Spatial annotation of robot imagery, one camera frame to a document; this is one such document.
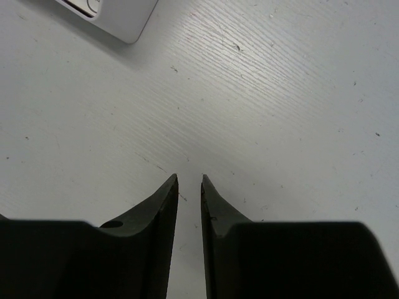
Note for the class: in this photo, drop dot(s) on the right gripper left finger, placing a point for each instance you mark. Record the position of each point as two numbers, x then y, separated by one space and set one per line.
126 257

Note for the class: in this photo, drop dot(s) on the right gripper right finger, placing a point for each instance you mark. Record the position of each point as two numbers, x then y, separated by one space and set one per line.
247 259

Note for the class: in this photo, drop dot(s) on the pink white eraser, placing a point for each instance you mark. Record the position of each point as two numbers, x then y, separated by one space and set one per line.
87 9

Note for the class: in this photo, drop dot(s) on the right white compartment organizer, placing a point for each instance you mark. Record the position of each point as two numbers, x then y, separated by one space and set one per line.
123 19

